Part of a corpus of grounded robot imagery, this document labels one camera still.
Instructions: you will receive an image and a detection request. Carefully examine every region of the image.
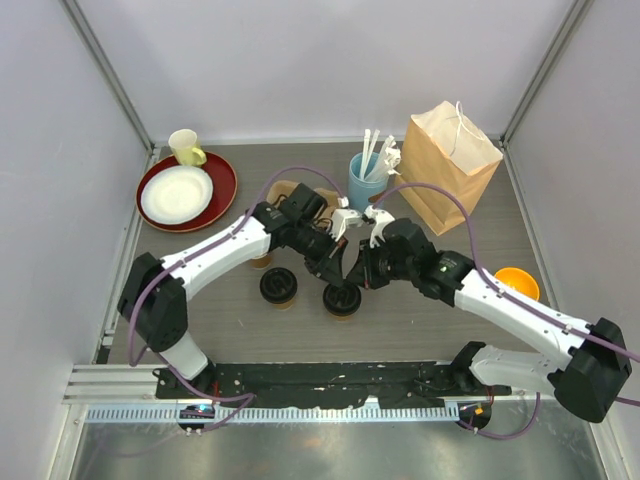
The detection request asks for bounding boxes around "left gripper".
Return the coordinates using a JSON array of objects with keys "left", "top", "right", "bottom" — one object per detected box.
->
[{"left": 292, "top": 223, "right": 349, "bottom": 289}]

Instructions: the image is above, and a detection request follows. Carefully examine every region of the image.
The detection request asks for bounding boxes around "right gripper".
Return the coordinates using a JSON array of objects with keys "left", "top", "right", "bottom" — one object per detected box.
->
[{"left": 347, "top": 237, "right": 416, "bottom": 291}]

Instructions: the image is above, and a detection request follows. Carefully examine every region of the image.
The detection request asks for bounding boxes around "black lid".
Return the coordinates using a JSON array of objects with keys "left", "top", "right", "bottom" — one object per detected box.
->
[
  {"left": 259, "top": 267, "right": 298, "bottom": 306},
  {"left": 322, "top": 283, "right": 362, "bottom": 313}
]

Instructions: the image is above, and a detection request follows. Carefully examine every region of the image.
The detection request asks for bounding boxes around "paper cup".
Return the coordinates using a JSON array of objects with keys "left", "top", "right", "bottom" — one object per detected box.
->
[
  {"left": 274, "top": 299, "right": 295, "bottom": 311},
  {"left": 329, "top": 311, "right": 355, "bottom": 321}
]

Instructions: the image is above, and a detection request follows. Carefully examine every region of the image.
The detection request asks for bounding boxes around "stack of paper cups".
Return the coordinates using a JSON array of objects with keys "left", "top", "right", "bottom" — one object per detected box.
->
[{"left": 249, "top": 253, "right": 272, "bottom": 270}]

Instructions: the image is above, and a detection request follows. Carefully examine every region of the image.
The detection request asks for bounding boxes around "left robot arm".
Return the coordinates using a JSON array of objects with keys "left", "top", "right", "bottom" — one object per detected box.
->
[{"left": 118, "top": 184, "right": 359, "bottom": 399}]

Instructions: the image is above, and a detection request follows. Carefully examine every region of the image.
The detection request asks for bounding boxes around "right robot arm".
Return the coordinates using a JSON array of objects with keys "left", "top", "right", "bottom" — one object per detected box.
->
[{"left": 347, "top": 209, "right": 632, "bottom": 423}]

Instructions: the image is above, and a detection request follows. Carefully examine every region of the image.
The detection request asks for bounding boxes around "blue straw holder cup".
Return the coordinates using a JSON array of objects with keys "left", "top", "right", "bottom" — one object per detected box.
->
[{"left": 347, "top": 153, "right": 388, "bottom": 212}]

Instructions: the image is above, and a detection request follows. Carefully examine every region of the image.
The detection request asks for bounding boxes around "cardboard cup carrier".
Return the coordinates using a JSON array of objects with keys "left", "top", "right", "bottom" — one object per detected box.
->
[{"left": 266, "top": 180, "right": 340, "bottom": 219}]

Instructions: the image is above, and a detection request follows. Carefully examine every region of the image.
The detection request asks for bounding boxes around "red round tray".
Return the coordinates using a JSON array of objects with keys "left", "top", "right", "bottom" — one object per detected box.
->
[{"left": 136, "top": 152, "right": 238, "bottom": 233}]

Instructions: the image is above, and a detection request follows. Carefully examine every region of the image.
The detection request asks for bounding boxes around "brown paper bag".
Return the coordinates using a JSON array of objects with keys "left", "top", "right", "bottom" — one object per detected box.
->
[{"left": 395, "top": 101, "right": 503, "bottom": 214}]

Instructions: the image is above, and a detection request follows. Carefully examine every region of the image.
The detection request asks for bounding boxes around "orange bowl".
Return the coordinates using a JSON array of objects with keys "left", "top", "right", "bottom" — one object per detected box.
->
[{"left": 495, "top": 267, "right": 540, "bottom": 301}]

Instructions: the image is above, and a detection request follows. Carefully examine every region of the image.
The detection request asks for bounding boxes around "white paper plate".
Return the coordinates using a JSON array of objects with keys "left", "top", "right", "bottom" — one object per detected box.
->
[{"left": 140, "top": 166, "right": 214, "bottom": 225}]

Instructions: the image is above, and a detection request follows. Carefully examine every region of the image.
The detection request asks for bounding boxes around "yellow mug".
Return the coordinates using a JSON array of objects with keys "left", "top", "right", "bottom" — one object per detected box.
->
[{"left": 168, "top": 129, "right": 207, "bottom": 167}]

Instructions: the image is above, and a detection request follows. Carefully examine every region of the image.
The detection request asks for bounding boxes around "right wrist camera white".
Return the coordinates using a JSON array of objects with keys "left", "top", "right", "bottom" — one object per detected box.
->
[{"left": 359, "top": 205, "right": 395, "bottom": 251}]

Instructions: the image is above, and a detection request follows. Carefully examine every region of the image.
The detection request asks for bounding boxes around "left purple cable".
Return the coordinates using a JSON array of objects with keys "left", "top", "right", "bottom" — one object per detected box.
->
[{"left": 127, "top": 166, "right": 351, "bottom": 459}]

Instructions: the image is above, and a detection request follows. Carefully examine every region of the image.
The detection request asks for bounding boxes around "purple cable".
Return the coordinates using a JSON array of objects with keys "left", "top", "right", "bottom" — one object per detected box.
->
[
  {"left": 369, "top": 182, "right": 640, "bottom": 441},
  {"left": 127, "top": 166, "right": 351, "bottom": 459}
]

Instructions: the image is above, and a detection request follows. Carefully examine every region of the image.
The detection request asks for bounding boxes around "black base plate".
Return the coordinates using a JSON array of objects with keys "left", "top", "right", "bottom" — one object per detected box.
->
[{"left": 154, "top": 360, "right": 512, "bottom": 409}]

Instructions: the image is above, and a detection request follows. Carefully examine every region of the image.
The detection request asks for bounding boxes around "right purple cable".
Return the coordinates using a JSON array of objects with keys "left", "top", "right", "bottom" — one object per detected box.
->
[{"left": 369, "top": 182, "right": 640, "bottom": 441}]

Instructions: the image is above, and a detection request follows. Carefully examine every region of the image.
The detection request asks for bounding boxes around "aluminium front rail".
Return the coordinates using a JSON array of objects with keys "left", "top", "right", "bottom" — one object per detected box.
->
[{"left": 62, "top": 358, "right": 611, "bottom": 426}]

